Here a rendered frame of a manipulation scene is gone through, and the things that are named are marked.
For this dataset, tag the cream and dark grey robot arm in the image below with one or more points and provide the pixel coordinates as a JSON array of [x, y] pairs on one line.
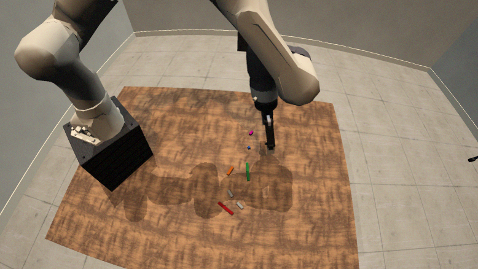
[[51, 53]]

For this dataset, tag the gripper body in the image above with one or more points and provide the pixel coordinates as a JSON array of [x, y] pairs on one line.
[[266, 108]]

